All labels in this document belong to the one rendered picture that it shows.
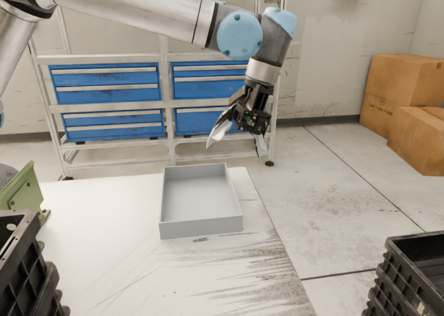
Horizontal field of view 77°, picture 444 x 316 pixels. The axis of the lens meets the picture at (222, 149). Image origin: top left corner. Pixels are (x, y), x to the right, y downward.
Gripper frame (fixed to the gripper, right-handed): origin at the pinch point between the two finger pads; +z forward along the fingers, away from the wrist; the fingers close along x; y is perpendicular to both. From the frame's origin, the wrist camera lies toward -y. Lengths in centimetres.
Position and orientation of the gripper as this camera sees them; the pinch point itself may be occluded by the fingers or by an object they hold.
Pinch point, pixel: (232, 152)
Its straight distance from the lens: 75.3
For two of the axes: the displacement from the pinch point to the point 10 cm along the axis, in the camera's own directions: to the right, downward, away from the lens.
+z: -2.8, 8.9, 3.6
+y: 2.2, 4.3, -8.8
